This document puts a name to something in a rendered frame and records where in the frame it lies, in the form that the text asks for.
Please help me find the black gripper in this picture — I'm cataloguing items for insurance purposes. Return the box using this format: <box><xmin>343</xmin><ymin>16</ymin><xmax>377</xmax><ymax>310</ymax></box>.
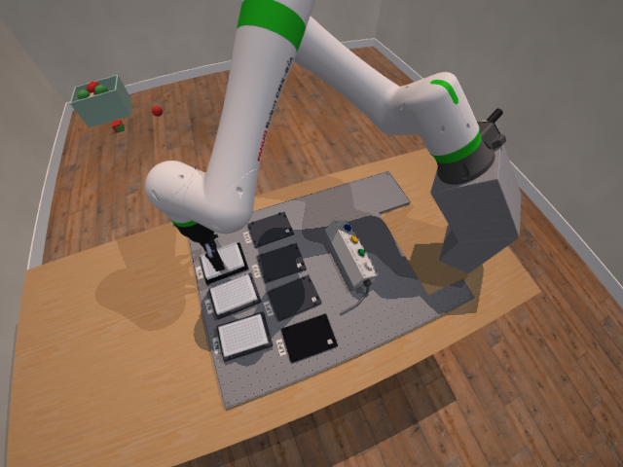
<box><xmin>190</xmin><ymin>230</ymin><xmax>229</xmax><ymax>274</ymax></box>

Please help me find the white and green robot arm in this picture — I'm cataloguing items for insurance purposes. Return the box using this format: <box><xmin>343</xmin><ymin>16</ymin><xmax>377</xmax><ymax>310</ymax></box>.
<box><xmin>145</xmin><ymin>0</ymin><xmax>506</xmax><ymax>238</ymax></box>

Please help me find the grey operator panel with coloured buttons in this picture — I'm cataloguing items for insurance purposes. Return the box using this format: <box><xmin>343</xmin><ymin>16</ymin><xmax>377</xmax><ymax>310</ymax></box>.
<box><xmin>324</xmin><ymin>220</ymin><xmax>378</xmax><ymax>315</ymax></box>

